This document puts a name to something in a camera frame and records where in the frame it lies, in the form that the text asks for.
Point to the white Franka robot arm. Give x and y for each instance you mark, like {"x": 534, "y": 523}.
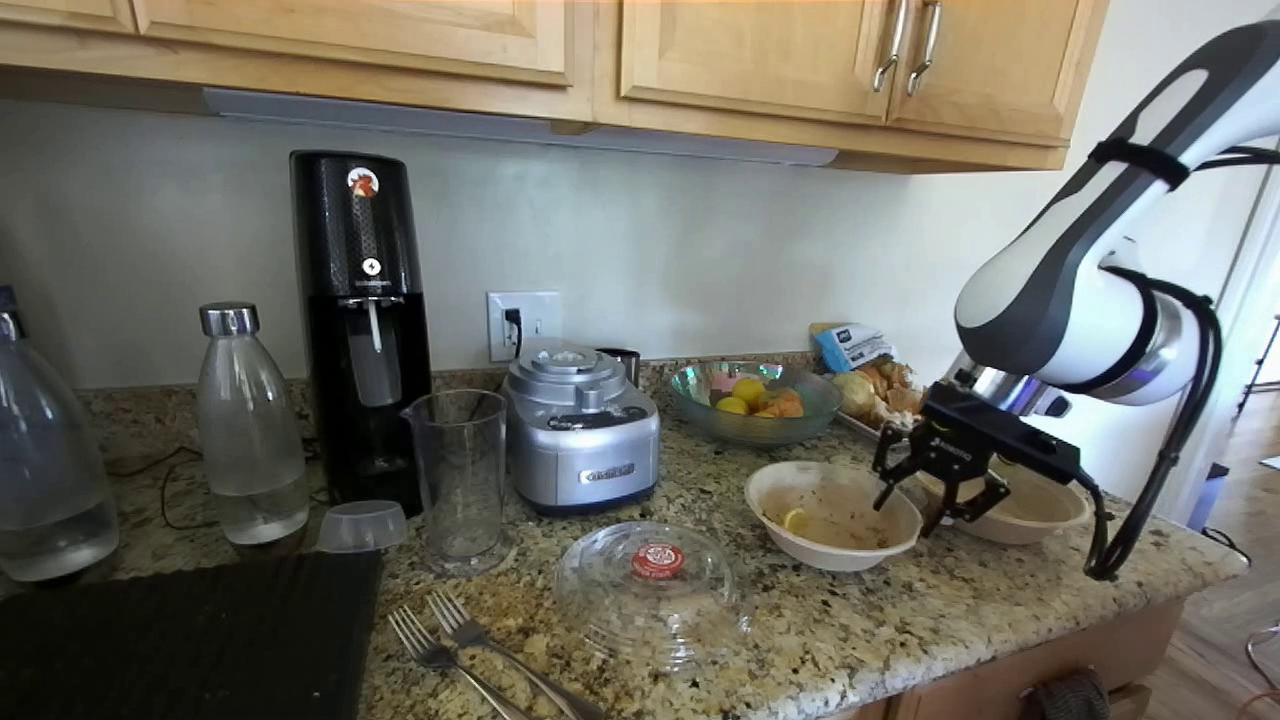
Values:
{"x": 1065, "y": 283}

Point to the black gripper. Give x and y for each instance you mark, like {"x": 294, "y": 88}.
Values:
{"x": 1007, "y": 443}

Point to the small clear plastic cap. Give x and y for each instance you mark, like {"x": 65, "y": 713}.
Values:
{"x": 361, "y": 526}

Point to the small yellow onion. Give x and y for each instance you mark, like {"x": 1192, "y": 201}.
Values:
{"x": 861, "y": 393}

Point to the small clear bottle silver cap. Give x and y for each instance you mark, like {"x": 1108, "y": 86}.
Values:
{"x": 250, "y": 443}

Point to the yellow fruit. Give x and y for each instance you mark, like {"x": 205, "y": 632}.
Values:
{"x": 751, "y": 393}

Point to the silver food chopper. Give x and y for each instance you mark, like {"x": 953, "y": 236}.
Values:
{"x": 582, "y": 445}

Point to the white wall outlet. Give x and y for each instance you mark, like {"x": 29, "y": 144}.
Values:
{"x": 534, "y": 323}

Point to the clear measuring cup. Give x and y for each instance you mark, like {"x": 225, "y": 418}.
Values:
{"x": 458, "y": 481}

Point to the clear lid with red sticker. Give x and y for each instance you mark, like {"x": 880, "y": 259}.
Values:
{"x": 646, "y": 584}

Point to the large clear bottle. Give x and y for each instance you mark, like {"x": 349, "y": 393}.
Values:
{"x": 47, "y": 467}

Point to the beige ceramic bowl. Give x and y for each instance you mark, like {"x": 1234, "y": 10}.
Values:
{"x": 1034, "y": 513}

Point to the silver fork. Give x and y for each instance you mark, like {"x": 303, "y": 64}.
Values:
{"x": 503, "y": 655}
{"x": 443, "y": 665}

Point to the yellow lemon wedge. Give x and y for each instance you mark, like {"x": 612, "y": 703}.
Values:
{"x": 798, "y": 519}

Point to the clear glass fruit bowl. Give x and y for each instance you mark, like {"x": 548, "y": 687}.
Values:
{"x": 706, "y": 422}

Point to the beige bowl with lemon wedge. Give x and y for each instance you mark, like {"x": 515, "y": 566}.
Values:
{"x": 853, "y": 526}

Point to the blue and white bag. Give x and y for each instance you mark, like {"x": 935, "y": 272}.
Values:
{"x": 844, "y": 346}

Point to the orange fruit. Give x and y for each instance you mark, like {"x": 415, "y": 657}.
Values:
{"x": 786, "y": 404}

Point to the wooden upper cabinets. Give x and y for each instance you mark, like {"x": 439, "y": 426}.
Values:
{"x": 402, "y": 43}

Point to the black soda maker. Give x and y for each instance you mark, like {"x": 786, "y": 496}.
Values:
{"x": 361, "y": 335}

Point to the wooden base cabinet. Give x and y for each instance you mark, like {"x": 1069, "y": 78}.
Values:
{"x": 1012, "y": 662}

